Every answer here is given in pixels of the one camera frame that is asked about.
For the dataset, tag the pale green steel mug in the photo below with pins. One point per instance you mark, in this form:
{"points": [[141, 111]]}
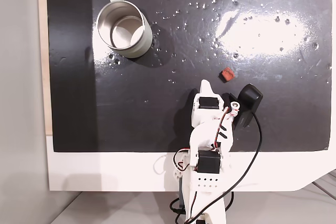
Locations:
{"points": [[143, 44]]}

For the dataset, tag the pale wooden board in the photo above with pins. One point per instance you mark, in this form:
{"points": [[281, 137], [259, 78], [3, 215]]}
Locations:
{"points": [[42, 51]]}

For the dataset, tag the grey table clamp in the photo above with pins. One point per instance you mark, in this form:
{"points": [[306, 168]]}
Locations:
{"points": [[181, 190]]}

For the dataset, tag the black oval camera box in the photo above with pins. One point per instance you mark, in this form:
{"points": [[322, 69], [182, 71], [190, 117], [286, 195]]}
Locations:
{"points": [[249, 98]]}

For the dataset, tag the small red cube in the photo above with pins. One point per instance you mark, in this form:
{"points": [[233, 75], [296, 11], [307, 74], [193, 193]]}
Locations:
{"points": [[227, 75]]}

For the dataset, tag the black table mat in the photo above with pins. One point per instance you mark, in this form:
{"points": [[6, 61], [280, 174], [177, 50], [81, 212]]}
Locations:
{"points": [[131, 103]]}

